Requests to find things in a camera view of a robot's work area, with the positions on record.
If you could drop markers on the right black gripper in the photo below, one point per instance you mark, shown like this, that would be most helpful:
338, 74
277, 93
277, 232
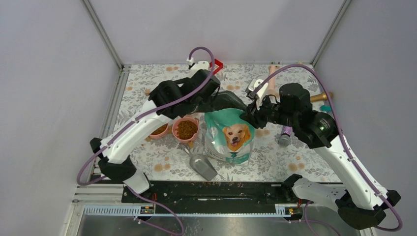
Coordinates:
254, 116

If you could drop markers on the gold microphone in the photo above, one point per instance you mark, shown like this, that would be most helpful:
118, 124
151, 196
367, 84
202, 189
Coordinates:
319, 97

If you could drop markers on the teal small block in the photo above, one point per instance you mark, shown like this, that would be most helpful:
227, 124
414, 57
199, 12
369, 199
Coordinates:
326, 108

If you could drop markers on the pink pet bowl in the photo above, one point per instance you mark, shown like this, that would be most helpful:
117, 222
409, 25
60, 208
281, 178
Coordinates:
191, 141

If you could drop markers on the pink cylinder toy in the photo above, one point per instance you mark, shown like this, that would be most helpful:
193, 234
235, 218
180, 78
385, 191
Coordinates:
271, 82

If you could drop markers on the green silver pet food bag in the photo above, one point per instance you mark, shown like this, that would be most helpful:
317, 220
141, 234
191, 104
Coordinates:
228, 138

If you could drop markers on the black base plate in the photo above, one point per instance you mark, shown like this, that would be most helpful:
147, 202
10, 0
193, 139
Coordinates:
202, 197

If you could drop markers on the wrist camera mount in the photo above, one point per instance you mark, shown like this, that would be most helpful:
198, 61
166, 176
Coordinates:
256, 91
196, 66

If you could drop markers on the red small box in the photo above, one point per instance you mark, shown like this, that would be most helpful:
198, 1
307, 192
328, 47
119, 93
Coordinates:
217, 65

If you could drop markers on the purple glitter microphone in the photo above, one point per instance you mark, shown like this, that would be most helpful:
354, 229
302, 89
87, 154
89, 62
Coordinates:
285, 137

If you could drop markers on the metal scissors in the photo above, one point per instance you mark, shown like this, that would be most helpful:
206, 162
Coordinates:
200, 164

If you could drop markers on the pink scoop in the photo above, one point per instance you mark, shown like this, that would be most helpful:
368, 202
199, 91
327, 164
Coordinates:
158, 136

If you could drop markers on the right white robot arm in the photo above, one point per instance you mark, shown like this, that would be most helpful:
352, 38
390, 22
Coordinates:
362, 202

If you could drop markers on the floral table mat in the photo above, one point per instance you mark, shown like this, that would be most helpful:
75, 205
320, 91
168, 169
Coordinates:
162, 159

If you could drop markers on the kibble in cat bowl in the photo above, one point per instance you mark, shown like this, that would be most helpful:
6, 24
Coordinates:
160, 130

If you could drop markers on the kibble in round bowl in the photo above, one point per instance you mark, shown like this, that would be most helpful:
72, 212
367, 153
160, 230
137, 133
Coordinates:
186, 129

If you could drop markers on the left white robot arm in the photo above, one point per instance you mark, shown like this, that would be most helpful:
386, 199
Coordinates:
169, 100

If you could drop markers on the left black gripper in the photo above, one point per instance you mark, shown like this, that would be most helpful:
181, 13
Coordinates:
209, 100

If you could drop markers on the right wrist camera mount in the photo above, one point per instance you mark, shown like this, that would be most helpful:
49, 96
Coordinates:
256, 91

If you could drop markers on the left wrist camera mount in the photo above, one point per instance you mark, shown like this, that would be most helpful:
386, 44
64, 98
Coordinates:
196, 66

